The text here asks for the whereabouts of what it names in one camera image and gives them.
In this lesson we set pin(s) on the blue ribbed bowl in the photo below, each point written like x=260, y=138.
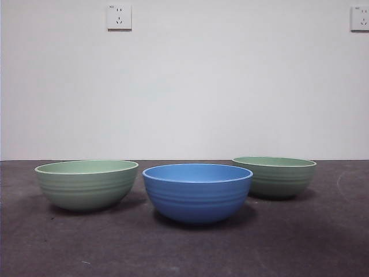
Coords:
x=197, y=199

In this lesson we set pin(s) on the green ribbed bowl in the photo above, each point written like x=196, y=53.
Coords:
x=86, y=190
x=279, y=180

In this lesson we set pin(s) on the white wall socket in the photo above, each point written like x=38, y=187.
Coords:
x=120, y=17
x=360, y=20

